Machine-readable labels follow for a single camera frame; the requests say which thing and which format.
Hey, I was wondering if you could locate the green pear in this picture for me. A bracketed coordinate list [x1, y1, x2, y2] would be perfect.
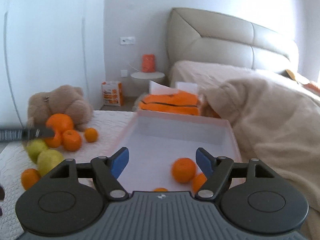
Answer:
[26, 139, 48, 159]
[37, 149, 64, 177]

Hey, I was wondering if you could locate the large orange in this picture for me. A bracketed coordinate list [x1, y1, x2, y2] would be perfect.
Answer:
[46, 113, 74, 134]

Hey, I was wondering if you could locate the mandarin with long stem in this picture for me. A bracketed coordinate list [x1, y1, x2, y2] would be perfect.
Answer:
[171, 158, 197, 184]

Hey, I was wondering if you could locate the small round kumquat orange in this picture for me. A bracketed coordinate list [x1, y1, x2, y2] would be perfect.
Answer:
[84, 127, 99, 143]

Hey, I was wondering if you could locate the mandarin with green stem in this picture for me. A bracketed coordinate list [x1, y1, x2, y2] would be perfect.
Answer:
[62, 129, 82, 152]

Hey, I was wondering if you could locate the white lace tablecloth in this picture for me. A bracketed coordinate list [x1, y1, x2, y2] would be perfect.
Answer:
[1, 111, 135, 239]

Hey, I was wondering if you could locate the brown plush dog toy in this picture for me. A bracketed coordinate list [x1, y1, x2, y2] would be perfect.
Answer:
[27, 85, 93, 131]

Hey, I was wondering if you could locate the beige fleece blanket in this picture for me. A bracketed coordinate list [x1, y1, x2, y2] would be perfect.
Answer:
[201, 78, 319, 239]

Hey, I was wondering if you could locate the orange white paper bag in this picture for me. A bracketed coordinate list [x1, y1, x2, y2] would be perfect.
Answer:
[101, 81, 124, 106]

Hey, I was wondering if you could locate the orange tissue box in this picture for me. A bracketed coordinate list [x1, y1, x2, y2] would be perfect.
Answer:
[137, 81, 200, 116]

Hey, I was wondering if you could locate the white round side table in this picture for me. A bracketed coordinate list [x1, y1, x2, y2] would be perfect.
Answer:
[130, 72, 165, 92]

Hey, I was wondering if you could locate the beige upholstered bed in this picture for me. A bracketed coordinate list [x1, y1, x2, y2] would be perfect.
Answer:
[166, 8, 319, 95]

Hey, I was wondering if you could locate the lower white wall socket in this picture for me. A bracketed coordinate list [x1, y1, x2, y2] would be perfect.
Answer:
[120, 70, 128, 78]

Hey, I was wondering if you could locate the white wall socket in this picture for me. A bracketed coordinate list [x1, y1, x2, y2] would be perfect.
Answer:
[120, 70, 128, 78]
[119, 36, 136, 46]

